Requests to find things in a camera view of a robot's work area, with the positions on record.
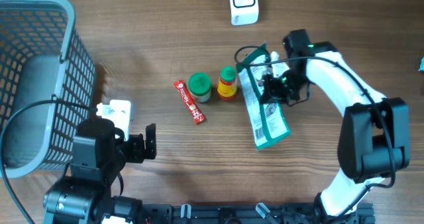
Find green snack bag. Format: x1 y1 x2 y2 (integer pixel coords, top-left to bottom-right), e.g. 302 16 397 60
237 43 291 150

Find red chilli sauce bottle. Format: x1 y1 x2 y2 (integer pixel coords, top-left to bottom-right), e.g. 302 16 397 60
217 66 237 101

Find red sauce sachet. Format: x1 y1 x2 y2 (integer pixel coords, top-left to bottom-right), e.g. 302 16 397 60
173 80 205 125

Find green lid jar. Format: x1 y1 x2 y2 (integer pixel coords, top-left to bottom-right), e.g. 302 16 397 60
188 73 212 103

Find teal wet wipes pack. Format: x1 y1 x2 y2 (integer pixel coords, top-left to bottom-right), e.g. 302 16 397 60
418 57 424 72

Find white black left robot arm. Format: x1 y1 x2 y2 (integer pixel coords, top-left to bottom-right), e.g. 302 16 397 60
43 118 156 223

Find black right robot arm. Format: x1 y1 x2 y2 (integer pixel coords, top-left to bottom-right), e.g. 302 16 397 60
260 29 410 223

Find white barcode scanner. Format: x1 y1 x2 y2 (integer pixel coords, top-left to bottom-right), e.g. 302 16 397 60
229 0 259 26

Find grey plastic shopping basket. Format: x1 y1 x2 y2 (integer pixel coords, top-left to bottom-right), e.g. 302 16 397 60
1 0 96 178

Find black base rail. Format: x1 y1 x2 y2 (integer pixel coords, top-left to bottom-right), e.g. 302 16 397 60
132 202 376 224

